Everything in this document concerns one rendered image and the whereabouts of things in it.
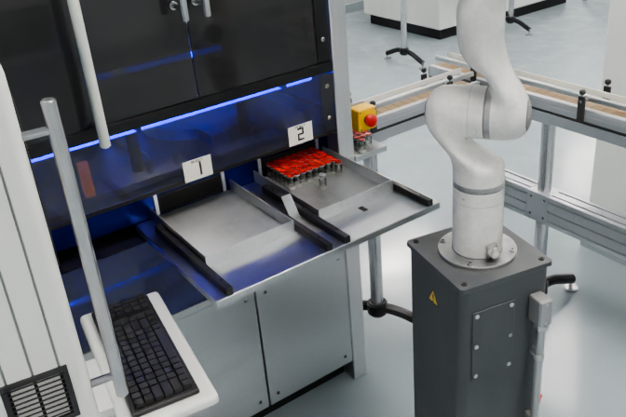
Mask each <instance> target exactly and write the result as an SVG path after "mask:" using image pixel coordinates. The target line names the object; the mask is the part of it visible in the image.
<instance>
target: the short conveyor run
mask: <svg viewBox="0 0 626 417"><path fill-rule="evenodd" d="M426 71H427V68H426V67H422V68H421V72H422V73H423V74H421V81H418V82H415V83H413V84H410V85H407V86H404V87H399V88H396V89H393V90H391V91H388V92H385V93H381V94H378V95H375V96H372V97H370V98H367V99H364V100H362V101H365V102H367V103H370V104H372V105H374V106H375V109H376V117H377V124H376V127H375V128H370V129H367V132H371V133H372V139H373V140H375V141H382V140H385V139H388V138H390V137H393V136H396V135H398V134H401V133H403V132H406V131H408V130H411V129H414V128H418V127H421V126H423V125H426V120H425V117H424V114H425V104H426V101H427V97H428V96H429V94H430V93H431V92H432V91H433V90H434V89H435V88H437V87H440V86H443V85H478V86H480V85H481V84H480V81H474V82H473V81H470V80H467V79H466V78H469V77H472V76H474V72H473V71H471V72H468V73H465V74H461V68H458V69H455V70H453V71H450V72H447V73H444V74H438V75H435V76H432V77H430V78H427V74H425V72H426ZM456 74H461V75H456ZM444 78H445V79H444ZM439 80H440V81H439ZM436 81H437V82H436ZM433 82H434V83H433ZM408 90H409V91H408ZM405 91H406V92H405ZM400 93H401V94H400ZM397 94H398V95H397ZM394 95H395V96H394ZM391 96H392V97H391Z"/></svg>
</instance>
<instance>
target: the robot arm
mask: <svg viewBox="0 0 626 417"><path fill-rule="evenodd" d="M505 19H506V0H459V1H458V4H457V7H456V37H457V43H458V48H459V51H460V53H461V55H462V57H463V59H464V60H465V62H466V63H467V64H468V66H469V67H471V68H472V69H473V70H474V71H476V72H477V73H478V74H480V75H481V76H482V77H483V78H485V79H486V81H487V82H488V83H489V85H490V86H478V85H443V86H440V87H437V88H435V89H434V90H433V91H432V92H431V93H430V94H429V96H428V97H427V101H426V104H425V114H424V117H425V120H426V124H427V126H428V129H429V131H430V133H431V134H432V136H433V137H434V138H435V140H436V141H437V142H438V143H439V144H440V146H441V147H442V148H443V149H444V151H445V152H446V153H448V155H449V157H450V159H451V162H452V168H453V230H452V232H450V233H448V234H446V235H445V236H443V237H442V238H441V240H440V241H439V243H438V252H439V255H440V256H441V258H442V259H443V260H444V261H445V262H447V263H449V264H450V265H452V266H454V267H456V268H459V269H463V270H468V271H477V272H483V271H493V270H496V269H500V268H502V267H505V266H507V265H508V264H510V263H511V262H513V260H514V259H515V257H516V254H517V247H516V244H515V243H514V241H513V240H512V239H511V238H510V237H508V236H507V235H505V234H503V215H504V194H505V164H504V161H503V159H502V158H501V157H500V156H499V155H497V154H495V153H493V152H492V151H490V150H488V149H486V148H484V147H483V146H481V145H480V144H479V143H477V142H476V141H474V140H473V139H483V140H496V141H510V140H515V139H518V138H520V137H522V136H523V135H524V134H525V133H526V131H527V130H528V129H529V128H530V125H531V123H532V122H531V121H532V106H531V105H532V103H531V102H530V99H529V97H528V94H527V92H526V90H525V89H524V86H523V84H522V82H521V81H520V79H519V77H518V76H517V74H516V73H515V72H514V70H513V68H512V66H511V63H510V59H509V55H508V51H507V47H506V36H505Z"/></svg>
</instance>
